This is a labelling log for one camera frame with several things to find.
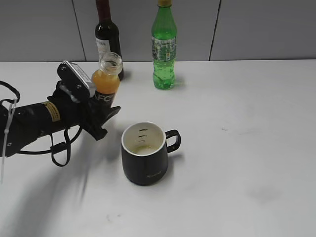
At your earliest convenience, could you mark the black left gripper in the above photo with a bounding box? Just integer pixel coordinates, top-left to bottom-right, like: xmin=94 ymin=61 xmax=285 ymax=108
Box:
xmin=46 ymin=81 xmax=121 ymax=141

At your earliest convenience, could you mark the NFC orange juice bottle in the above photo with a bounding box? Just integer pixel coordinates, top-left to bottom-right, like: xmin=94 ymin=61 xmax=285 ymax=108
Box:
xmin=91 ymin=52 xmax=123 ymax=107

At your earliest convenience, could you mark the black mug white inside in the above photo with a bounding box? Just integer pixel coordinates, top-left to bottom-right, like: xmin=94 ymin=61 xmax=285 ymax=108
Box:
xmin=121 ymin=121 xmax=181 ymax=186

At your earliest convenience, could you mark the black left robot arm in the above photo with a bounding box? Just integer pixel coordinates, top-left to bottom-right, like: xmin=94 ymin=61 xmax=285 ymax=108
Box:
xmin=0 ymin=81 xmax=120 ymax=158

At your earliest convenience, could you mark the dark red wine bottle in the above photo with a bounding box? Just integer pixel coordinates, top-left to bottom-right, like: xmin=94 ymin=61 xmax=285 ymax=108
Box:
xmin=94 ymin=0 xmax=124 ymax=81

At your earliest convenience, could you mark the white zip tie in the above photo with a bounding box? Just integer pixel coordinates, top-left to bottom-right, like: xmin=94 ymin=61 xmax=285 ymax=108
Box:
xmin=0 ymin=99 xmax=17 ymax=184

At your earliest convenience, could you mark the green soda bottle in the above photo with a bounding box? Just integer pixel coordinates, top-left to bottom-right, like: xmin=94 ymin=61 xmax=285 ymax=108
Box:
xmin=151 ymin=0 xmax=177 ymax=90

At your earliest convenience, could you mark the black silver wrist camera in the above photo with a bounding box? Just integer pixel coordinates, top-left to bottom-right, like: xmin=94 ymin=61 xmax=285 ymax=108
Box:
xmin=57 ymin=60 xmax=96 ymax=103

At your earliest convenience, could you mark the black cable loop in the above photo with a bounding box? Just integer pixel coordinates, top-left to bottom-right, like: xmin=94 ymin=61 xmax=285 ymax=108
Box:
xmin=0 ymin=80 xmax=83 ymax=167

